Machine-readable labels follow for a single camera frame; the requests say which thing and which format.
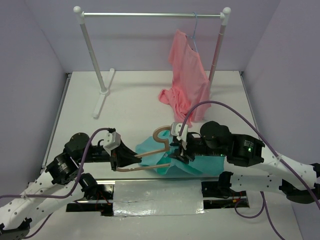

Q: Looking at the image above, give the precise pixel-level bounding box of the blue wire hanger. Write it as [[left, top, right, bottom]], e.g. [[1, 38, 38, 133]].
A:
[[186, 12, 198, 53]]

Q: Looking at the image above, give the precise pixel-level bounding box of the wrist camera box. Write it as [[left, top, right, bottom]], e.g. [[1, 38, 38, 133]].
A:
[[170, 122, 188, 141], [103, 131, 121, 155]]

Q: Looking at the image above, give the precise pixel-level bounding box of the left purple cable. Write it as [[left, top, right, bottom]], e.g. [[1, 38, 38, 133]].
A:
[[0, 127, 116, 240]]

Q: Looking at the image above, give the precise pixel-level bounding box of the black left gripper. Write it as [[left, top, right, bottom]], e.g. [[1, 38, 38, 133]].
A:
[[78, 137, 142, 171]]

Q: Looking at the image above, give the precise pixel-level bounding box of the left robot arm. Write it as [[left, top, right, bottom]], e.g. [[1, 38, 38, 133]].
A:
[[0, 128, 142, 240]]

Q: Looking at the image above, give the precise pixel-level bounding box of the white clothes rack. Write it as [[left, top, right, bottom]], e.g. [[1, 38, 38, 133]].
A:
[[73, 6, 232, 120]]

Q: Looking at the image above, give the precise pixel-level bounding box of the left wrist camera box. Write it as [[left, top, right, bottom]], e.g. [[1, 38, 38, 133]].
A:
[[103, 131, 121, 155]]

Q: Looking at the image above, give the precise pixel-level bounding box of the teal t shirt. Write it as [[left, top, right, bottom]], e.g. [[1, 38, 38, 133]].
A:
[[135, 130, 225, 177]]

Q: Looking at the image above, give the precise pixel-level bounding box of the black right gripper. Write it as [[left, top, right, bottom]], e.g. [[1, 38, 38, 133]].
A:
[[166, 134, 225, 163]]

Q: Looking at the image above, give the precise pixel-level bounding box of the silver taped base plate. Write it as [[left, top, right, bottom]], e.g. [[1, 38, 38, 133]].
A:
[[66, 177, 251, 218]]

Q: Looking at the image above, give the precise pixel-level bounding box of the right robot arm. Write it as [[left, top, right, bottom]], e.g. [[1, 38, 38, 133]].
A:
[[170, 121, 320, 204]]

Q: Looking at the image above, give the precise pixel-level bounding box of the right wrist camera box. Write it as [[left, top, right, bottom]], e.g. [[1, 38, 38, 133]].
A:
[[170, 122, 188, 141]]

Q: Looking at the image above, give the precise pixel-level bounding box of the pink t shirt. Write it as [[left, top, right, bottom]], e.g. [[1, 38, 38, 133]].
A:
[[158, 30, 210, 123]]

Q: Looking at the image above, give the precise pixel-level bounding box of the tan wooden hanger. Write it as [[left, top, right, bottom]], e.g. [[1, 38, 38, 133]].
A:
[[116, 125, 171, 173]]

